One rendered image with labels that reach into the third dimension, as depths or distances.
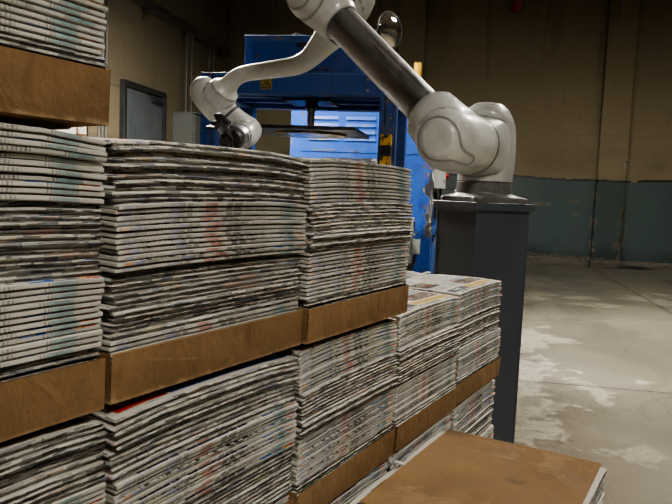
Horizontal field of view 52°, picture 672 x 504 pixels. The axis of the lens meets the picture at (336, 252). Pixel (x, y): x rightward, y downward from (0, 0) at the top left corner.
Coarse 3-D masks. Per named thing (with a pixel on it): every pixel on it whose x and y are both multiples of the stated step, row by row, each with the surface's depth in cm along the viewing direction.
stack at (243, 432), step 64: (384, 320) 104; (448, 320) 127; (192, 384) 66; (256, 384) 74; (320, 384) 87; (384, 384) 103; (448, 384) 130; (128, 448) 59; (192, 448) 66; (256, 448) 75; (320, 448) 88
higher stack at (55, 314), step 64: (0, 0) 45; (64, 0) 50; (0, 128) 46; (64, 128) 53; (0, 192) 47; (64, 192) 51; (0, 256) 48; (64, 256) 52; (0, 320) 47; (64, 320) 52; (0, 448) 49; (64, 448) 53
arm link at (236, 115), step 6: (234, 108) 236; (228, 114) 234; (234, 114) 235; (240, 114) 236; (246, 114) 238; (234, 120) 234; (240, 120) 234; (246, 120) 235; (252, 120) 239; (252, 126) 235; (258, 126) 240; (252, 132) 235; (258, 132) 239; (252, 138) 235; (258, 138) 241; (252, 144) 238
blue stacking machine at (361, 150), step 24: (336, 120) 551; (360, 120) 548; (312, 144) 556; (336, 144) 553; (360, 144) 549; (408, 144) 543; (408, 168) 545; (432, 168) 542; (432, 192) 543; (408, 216) 548; (432, 216) 545; (432, 240) 549; (432, 264) 580
